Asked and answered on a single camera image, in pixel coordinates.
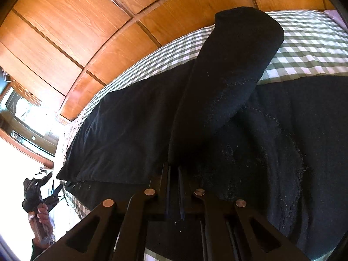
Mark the person's left hand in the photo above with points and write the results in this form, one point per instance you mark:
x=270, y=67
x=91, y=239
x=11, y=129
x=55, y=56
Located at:
x=40, y=217

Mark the pink pillow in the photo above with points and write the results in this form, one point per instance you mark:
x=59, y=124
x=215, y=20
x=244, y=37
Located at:
x=335, y=16

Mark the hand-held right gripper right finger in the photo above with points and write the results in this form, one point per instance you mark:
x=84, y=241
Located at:
x=181, y=195

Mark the green checked bedsheet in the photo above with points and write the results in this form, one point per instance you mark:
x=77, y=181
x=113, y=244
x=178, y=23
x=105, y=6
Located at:
x=307, y=49

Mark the black pants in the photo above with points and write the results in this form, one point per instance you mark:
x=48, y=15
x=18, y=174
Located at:
x=239, y=119

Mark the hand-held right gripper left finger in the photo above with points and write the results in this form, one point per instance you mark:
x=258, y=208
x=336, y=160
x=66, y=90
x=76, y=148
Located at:
x=166, y=195

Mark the person's left forearm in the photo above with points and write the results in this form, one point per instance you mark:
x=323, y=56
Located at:
x=40, y=250

